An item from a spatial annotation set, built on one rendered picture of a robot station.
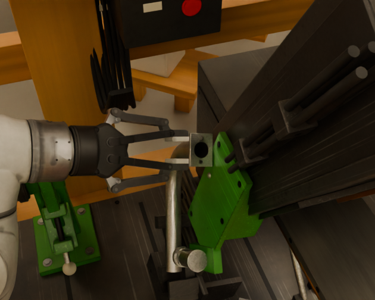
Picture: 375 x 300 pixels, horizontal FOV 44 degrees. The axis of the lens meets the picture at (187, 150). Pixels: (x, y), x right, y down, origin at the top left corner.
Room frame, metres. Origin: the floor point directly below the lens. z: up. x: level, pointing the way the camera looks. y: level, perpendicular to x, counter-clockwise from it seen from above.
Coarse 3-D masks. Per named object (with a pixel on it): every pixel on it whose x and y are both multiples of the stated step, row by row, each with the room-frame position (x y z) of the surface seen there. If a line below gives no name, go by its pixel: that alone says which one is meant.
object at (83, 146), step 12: (72, 132) 0.47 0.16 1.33; (84, 132) 0.47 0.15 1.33; (96, 132) 0.49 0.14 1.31; (108, 132) 0.50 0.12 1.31; (120, 132) 0.51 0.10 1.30; (84, 144) 0.46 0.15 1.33; (96, 144) 0.46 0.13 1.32; (84, 156) 0.44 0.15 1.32; (96, 156) 0.45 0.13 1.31; (108, 156) 0.47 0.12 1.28; (72, 168) 0.44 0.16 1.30; (84, 168) 0.44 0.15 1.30; (96, 168) 0.44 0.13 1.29; (108, 168) 0.46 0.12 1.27; (120, 168) 0.47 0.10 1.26
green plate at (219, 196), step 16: (224, 144) 0.51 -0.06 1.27; (224, 176) 0.47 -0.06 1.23; (240, 176) 0.44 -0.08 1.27; (208, 192) 0.49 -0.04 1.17; (224, 192) 0.46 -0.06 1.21; (240, 192) 0.43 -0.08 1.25; (192, 208) 0.51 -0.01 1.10; (208, 208) 0.47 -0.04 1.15; (224, 208) 0.44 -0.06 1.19; (240, 208) 0.44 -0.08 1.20; (192, 224) 0.49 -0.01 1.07; (208, 224) 0.45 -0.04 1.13; (224, 224) 0.42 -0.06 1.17; (240, 224) 0.44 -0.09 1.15; (256, 224) 0.45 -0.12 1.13; (208, 240) 0.44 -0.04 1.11
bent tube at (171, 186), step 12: (180, 144) 0.58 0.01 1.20; (192, 144) 0.53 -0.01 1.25; (204, 144) 0.54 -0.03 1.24; (180, 156) 0.56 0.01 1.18; (192, 156) 0.51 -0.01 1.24; (204, 156) 0.52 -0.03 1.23; (168, 180) 0.56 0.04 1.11; (180, 180) 0.57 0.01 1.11; (168, 192) 0.55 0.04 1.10; (180, 192) 0.55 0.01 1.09; (168, 204) 0.53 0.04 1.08; (180, 204) 0.53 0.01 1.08; (168, 216) 0.51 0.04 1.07; (180, 216) 0.52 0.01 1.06; (168, 228) 0.50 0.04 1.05; (180, 228) 0.50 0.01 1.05; (168, 240) 0.48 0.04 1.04; (180, 240) 0.48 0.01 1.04; (168, 252) 0.46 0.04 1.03; (168, 264) 0.44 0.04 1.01
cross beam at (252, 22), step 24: (240, 0) 0.95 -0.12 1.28; (264, 0) 0.95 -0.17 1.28; (288, 0) 0.96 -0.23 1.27; (312, 0) 0.98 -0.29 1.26; (240, 24) 0.93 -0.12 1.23; (264, 24) 0.94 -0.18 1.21; (288, 24) 0.96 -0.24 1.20; (0, 48) 0.77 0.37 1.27; (144, 48) 0.86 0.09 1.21; (168, 48) 0.87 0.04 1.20; (192, 48) 0.89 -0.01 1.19; (0, 72) 0.76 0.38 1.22; (24, 72) 0.78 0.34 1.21
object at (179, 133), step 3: (159, 126) 0.55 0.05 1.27; (162, 126) 0.54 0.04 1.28; (165, 126) 0.54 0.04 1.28; (168, 126) 0.55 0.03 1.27; (159, 129) 0.55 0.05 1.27; (162, 129) 0.54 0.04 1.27; (165, 129) 0.54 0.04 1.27; (168, 129) 0.54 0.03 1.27; (171, 129) 0.54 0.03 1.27; (177, 132) 0.54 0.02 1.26; (180, 132) 0.55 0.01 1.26; (183, 132) 0.55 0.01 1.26; (186, 132) 0.55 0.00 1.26; (174, 135) 0.54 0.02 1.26; (177, 135) 0.54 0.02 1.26; (180, 135) 0.54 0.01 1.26; (183, 135) 0.54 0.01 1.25; (186, 135) 0.55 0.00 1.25
